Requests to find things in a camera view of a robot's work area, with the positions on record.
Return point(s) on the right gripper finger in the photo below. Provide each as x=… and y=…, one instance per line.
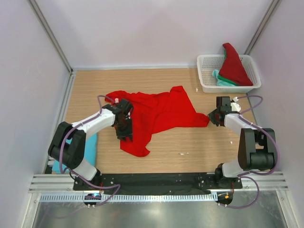
x=217, y=123
x=214, y=115

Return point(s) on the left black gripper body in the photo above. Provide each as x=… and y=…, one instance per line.
x=120, y=128

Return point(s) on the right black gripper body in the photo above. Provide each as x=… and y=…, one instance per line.
x=218, y=110

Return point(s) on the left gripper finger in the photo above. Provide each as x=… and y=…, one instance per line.
x=129, y=129
x=121, y=136

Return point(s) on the bright red t shirt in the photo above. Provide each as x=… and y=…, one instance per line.
x=154, y=113

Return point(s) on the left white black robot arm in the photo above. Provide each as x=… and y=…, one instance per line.
x=69, y=141

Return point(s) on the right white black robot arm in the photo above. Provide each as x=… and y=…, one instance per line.
x=257, y=153

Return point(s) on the mint t shirt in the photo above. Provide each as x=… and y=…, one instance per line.
x=215, y=74

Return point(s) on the folded light blue t shirt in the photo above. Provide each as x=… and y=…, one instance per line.
x=89, y=155

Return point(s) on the dark red t shirt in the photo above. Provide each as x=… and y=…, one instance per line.
x=243, y=79

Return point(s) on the white plastic basket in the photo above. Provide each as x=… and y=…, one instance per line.
x=206, y=64

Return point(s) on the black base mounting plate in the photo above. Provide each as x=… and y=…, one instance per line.
x=158, y=184

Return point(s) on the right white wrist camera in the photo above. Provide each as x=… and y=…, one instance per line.
x=235, y=107

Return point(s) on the aluminium front rail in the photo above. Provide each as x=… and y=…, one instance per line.
x=45, y=183

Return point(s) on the right aluminium corner post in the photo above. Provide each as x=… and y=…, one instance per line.
x=272, y=8

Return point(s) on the aluminium corner post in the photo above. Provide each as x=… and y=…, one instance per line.
x=47, y=29
x=272, y=8

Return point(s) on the white slotted cable duct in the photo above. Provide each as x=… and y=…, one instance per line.
x=97, y=198

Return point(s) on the left aluminium corner post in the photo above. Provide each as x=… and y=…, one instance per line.
x=47, y=29

